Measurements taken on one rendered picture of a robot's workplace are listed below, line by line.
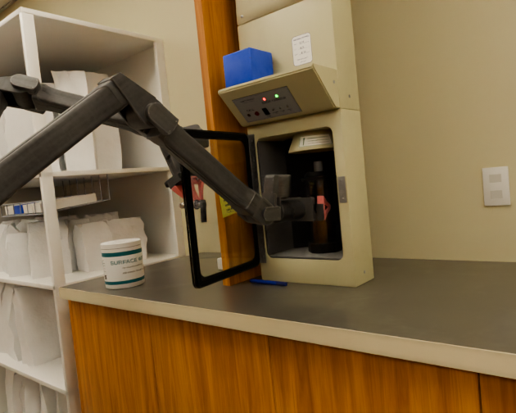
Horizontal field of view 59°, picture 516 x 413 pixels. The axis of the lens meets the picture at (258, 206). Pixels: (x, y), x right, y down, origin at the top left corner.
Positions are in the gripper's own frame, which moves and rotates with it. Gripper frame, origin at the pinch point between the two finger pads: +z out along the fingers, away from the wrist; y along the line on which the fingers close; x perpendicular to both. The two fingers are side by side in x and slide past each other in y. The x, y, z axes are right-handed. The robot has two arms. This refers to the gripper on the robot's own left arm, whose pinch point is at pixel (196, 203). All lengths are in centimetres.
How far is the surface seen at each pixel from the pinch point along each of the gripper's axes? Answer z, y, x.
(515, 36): -4, -82, -59
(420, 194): 22, -37, -62
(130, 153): -71, 90, -75
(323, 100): -7.3, -39.3, -14.9
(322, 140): -1.4, -30.3, -24.1
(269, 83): -17.9, -30.8, -9.7
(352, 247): 28.7, -25.5, -19.5
